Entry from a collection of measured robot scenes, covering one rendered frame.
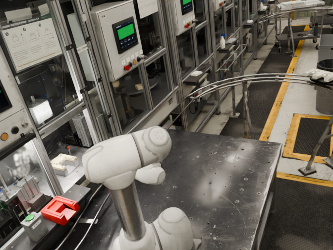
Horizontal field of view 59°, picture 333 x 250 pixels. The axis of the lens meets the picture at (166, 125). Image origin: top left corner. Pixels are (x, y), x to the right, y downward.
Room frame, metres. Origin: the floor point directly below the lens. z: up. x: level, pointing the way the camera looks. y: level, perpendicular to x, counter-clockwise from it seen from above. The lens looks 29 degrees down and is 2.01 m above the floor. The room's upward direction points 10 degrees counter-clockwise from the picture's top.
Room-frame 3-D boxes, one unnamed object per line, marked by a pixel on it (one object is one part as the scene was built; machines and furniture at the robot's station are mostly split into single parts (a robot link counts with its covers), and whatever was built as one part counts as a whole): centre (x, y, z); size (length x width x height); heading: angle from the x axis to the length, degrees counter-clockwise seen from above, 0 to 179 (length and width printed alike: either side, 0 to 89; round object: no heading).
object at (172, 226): (1.03, 0.05, 0.85); 0.18 x 0.16 x 0.22; 105
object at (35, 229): (1.10, 0.74, 0.97); 0.08 x 0.08 x 0.12; 58
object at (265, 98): (5.25, -2.32, 0.01); 5.85 x 0.59 x 0.01; 148
